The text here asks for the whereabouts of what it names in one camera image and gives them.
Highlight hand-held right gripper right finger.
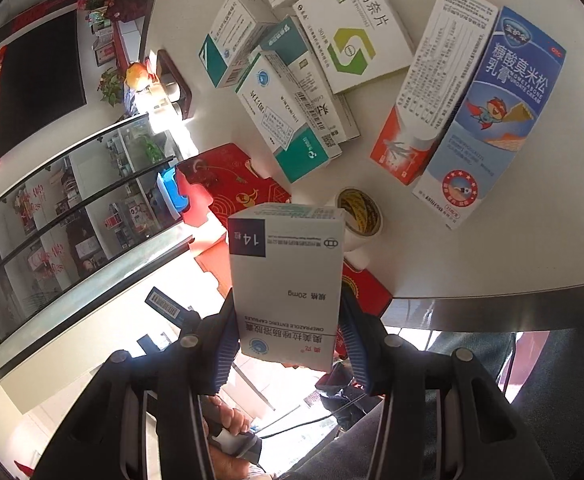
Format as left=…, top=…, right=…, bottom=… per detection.
left=339, top=290, right=555, bottom=480

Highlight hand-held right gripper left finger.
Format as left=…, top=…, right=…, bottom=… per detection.
left=32, top=290, right=245, bottom=480

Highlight torn white medicine box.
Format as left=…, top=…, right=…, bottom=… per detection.
left=227, top=202, right=347, bottom=373

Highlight tape roll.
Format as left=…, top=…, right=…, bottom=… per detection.
left=336, top=187, right=386, bottom=252

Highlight red cardboard box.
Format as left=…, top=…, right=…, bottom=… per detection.
left=174, top=142, right=393, bottom=323

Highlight white red ointment box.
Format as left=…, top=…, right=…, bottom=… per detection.
left=369, top=0, right=500, bottom=186

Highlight light blue cartoon ointment box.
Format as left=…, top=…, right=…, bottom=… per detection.
left=412, top=6, right=568, bottom=231

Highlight white dark teal medicine box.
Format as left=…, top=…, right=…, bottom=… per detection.
left=199, top=0, right=281, bottom=89

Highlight person's left hand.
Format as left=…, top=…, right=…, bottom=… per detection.
left=201, top=396, right=253, bottom=480

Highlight dark cloth bag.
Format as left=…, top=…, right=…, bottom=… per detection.
left=316, top=360, right=373, bottom=403

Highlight black bar with barcode label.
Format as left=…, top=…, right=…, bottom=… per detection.
left=144, top=286, right=196, bottom=332

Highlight person's dark trousers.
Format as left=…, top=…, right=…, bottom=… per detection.
left=282, top=329, right=555, bottom=480

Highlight blue plastic stool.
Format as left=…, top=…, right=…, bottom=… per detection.
left=156, top=167, right=191, bottom=219

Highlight glass display cabinet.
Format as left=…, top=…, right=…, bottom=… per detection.
left=0, top=114, right=185, bottom=346

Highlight white box with teal end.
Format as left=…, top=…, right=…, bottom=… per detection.
left=234, top=50, right=343, bottom=184

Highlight dark wooden tray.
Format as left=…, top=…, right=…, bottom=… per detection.
left=156, top=49, right=193, bottom=122

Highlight green potted plant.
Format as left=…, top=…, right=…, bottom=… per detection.
left=96, top=67, right=126, bottom=107

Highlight orange yellow fruit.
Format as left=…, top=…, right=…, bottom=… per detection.
left=124, top=60, right=151, bottom=92

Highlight white box with green logo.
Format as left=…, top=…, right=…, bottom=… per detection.
left=292, top=0, right=416, bottom=96

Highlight light teal medicine box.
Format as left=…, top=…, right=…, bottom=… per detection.
left=257, top=16, right=361, bottom=143

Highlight black television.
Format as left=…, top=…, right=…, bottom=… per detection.
left=0, top=9, right=91, bottom=158

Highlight dark red bag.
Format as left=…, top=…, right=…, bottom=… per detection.
left=106, top=0, right=151, bottom=24

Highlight black cable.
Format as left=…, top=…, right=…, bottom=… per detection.
left=259, top=390, right=367, bottom=441

